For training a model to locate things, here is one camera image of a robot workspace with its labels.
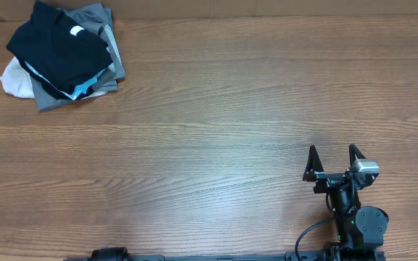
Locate grey folded garment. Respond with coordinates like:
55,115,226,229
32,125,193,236
31,4,126,112

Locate white garment under pile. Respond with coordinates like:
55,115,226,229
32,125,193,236
0,57,118,99

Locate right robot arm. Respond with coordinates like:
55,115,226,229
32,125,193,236
295,144,389,260

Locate light blue folded t-shirt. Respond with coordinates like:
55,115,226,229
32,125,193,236
25,62,106,100

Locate black t-shirt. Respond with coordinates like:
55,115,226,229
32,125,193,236
7,1,112,96

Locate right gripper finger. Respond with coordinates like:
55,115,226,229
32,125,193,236
303,145,324,182
348,144,366,170

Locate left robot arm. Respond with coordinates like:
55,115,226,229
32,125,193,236
87,247,131,261

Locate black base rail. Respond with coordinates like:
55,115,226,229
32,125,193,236
65,251,385,261

